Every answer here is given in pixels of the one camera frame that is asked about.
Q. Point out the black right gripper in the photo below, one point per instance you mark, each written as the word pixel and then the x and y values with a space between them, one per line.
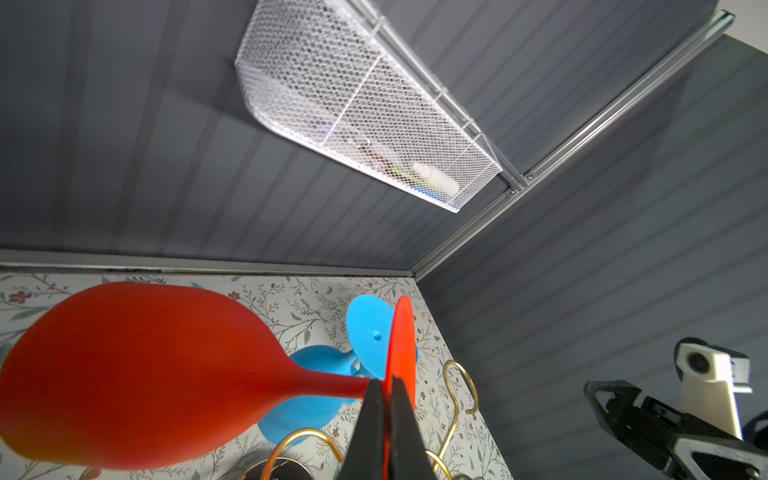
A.
pixel 681 446

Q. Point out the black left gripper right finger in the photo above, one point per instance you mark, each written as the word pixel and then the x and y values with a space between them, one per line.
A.
pixel 407 453

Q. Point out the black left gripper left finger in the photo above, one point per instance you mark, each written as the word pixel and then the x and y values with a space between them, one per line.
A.
pixel 365 456

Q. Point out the red wine glass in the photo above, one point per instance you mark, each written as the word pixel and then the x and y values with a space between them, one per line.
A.
pixel 132 376

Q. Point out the gold wine glass rack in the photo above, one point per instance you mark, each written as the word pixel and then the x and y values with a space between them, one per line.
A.
pixel 386 443

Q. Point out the white marker in basket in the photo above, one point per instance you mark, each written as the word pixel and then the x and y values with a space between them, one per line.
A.
pixel 436 179

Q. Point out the white mesh basket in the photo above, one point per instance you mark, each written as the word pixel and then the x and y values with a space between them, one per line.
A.
pixel 336 78

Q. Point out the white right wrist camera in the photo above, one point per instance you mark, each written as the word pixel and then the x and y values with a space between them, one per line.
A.
pixel 711 376

